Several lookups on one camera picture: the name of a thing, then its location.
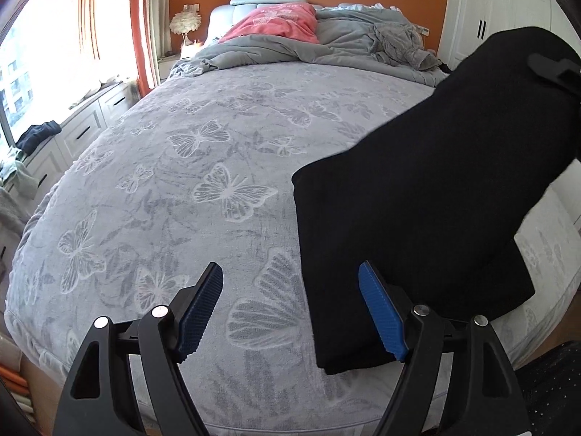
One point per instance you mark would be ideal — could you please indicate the grey duvet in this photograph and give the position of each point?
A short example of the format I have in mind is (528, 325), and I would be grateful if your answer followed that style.
(272, 50)

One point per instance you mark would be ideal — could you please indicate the white feather table lamp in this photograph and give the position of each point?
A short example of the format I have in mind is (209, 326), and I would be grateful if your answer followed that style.
(184, 20)

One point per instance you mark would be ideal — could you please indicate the white nightstand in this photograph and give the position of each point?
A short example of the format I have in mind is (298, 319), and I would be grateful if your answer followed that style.
(170, 66)

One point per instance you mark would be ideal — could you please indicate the orange striped object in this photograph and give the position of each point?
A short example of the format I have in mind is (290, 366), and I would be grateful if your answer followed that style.
(11, 379)

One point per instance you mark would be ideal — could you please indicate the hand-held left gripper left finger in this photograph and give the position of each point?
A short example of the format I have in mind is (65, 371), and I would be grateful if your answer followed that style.
(199, 315)

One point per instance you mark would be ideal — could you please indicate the grey towel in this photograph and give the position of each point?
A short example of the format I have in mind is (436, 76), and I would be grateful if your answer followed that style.
(9, 209)

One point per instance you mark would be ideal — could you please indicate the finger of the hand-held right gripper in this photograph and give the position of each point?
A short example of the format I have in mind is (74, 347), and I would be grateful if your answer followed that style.
(558, 70)

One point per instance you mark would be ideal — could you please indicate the window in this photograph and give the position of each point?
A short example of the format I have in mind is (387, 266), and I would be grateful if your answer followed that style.
(18, 91)

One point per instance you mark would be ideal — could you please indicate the black pants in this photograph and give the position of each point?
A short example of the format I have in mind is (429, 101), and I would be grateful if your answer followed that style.
(408, 213)

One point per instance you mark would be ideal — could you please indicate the white wardrobe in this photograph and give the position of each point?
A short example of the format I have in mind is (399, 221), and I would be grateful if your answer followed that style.
(467, 13)

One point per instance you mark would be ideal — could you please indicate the pale crumpled cloth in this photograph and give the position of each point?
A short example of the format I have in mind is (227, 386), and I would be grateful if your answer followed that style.
(102, 88)

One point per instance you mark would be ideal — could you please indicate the grey butterfly bedspread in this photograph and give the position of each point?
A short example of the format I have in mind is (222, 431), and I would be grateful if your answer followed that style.
(159, 190)

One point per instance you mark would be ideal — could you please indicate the dark textured cloth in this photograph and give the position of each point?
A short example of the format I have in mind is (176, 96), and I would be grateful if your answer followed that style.
(553, 386)

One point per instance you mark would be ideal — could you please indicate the light green cloth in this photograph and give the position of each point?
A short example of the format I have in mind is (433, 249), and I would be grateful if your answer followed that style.
(16, 168)

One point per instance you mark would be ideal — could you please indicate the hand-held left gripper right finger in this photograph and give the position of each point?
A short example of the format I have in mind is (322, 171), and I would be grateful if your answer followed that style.
(383, 313)

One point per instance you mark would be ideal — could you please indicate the pink pillow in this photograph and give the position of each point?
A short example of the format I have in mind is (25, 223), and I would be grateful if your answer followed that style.
(277, 20)

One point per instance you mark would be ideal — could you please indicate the white drawer cabinet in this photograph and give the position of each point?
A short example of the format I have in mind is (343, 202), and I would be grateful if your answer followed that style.
(86, 127)

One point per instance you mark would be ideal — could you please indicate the orange curtain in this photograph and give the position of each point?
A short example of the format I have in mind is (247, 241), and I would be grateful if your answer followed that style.
(88, 9)
(140, 32)

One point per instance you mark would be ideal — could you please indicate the crumpled grey garment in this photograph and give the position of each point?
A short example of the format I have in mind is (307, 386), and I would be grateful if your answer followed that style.
(395, 41)

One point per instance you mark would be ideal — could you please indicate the dark blue clothing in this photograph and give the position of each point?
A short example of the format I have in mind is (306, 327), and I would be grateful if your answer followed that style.
(38, 134)

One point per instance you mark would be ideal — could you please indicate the white ruffled pillow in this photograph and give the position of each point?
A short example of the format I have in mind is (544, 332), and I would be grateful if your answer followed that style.
(358, 7)

